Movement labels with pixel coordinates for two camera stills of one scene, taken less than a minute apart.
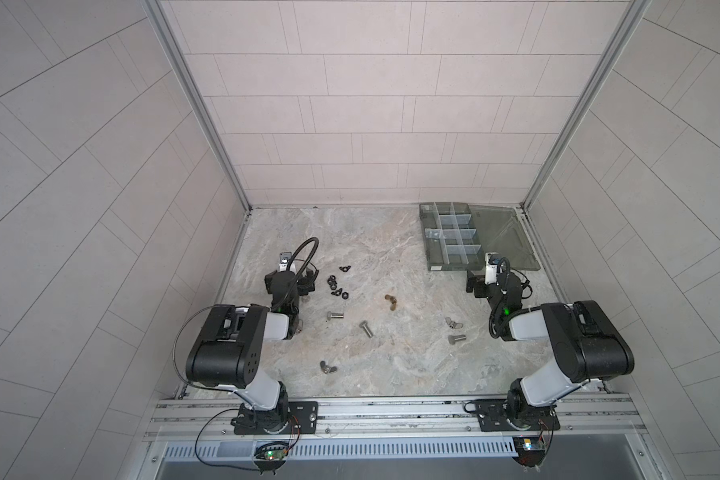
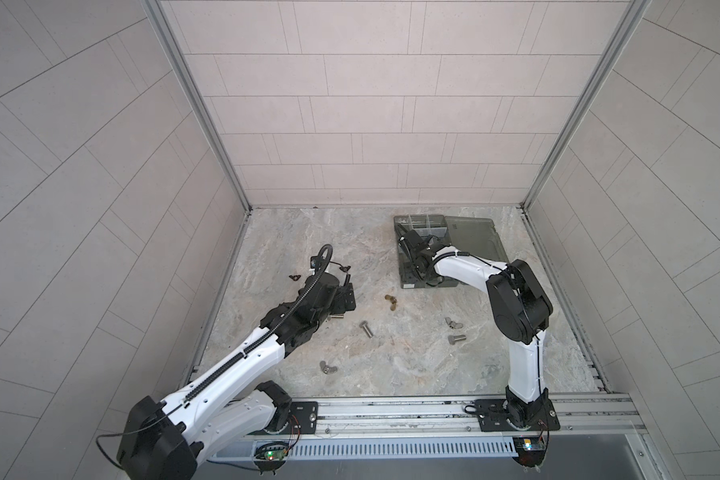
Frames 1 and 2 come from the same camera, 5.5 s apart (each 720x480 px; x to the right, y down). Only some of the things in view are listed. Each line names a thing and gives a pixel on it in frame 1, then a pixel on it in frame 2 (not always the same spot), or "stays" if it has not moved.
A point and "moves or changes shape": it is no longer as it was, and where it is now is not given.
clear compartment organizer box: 458,235 moves or changes shape
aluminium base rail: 208,419 stays
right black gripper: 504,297 → 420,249
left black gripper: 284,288 → 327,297
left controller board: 271,456 stays
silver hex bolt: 364,325 stays
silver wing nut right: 452,324 stays
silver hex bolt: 456,337 stays
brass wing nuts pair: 393,300 stays
